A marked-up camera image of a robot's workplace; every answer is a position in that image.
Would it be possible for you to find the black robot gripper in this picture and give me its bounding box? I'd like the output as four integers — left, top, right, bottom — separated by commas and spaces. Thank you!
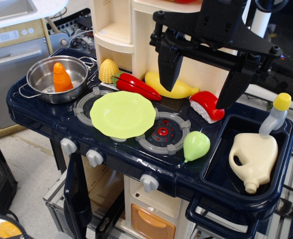
150, 0, 283, 109

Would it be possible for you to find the green toy pear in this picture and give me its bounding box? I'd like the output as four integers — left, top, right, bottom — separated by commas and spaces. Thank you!
183, 131, 211, 163

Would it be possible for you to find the light green plastic plate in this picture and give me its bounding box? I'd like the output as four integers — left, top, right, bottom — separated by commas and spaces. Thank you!
90, 91, 156, 139

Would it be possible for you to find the yellow toy banana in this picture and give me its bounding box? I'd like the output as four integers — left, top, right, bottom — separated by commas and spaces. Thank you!
145, 72, 199, 99

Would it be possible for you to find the red white toy sushi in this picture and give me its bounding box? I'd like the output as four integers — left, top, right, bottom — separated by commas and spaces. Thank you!
189, 91, 225, 123

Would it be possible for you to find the grey red right burner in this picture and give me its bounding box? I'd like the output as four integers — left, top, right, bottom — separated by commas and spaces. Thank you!
135, 111, 191, 155

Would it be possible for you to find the red toy chili pepper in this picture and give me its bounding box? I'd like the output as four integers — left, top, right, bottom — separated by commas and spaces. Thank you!
111, 72, 162, 101

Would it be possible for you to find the grey yellow toy faucet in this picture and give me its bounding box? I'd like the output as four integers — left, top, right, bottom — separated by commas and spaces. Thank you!
259, 93, 292, 136

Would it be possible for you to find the cream toy kitchen back shelf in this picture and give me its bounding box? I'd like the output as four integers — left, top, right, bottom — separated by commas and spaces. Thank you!
90, 0, 228, 97

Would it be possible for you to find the yellow toy corn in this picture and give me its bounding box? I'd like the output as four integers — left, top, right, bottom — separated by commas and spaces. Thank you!
98, 59, 120, 84

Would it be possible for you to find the cream toy jug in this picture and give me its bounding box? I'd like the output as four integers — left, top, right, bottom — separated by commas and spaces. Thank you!
229, 133, 278, 194

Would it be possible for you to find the navy toy kitchen counter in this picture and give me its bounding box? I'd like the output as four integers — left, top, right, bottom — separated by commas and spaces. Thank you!
6, 48, 293, 239

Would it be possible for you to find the grey right stove knob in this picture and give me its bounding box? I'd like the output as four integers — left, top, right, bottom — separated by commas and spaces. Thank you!
140, 174, 159, 193

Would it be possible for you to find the grey stove knob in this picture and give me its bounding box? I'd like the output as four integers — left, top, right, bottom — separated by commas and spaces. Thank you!
86, 149, 104, 167
140, 174, 159, 193
60, 138, 77, 155

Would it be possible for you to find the grey left burner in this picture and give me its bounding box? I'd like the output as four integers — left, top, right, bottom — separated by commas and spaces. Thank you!
73, 87, 111, 126

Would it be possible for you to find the grey middle stove knob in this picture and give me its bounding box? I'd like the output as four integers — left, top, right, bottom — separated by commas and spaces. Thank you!
86, 149, 104, 167

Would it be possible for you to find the orange toy carrot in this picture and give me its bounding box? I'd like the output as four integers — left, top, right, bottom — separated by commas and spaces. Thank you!
53, 62, 73, 93

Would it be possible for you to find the grey left stove knob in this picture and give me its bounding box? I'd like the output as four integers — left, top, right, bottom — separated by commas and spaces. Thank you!
60, 138, 77, 155

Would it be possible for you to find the stainless steel pot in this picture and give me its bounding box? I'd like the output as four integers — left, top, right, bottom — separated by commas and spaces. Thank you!
19, 56, 95, 104

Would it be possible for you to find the orange toy drawer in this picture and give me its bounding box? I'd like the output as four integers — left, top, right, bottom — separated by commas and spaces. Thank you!
131, 204, 176, 239

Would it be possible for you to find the navy toy oven door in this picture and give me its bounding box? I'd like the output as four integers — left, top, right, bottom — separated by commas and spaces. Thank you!
64, 153, 92, 239

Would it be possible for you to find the grey toy dishwasher unit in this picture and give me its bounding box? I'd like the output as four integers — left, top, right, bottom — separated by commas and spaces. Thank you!
0, 0, 68, 129

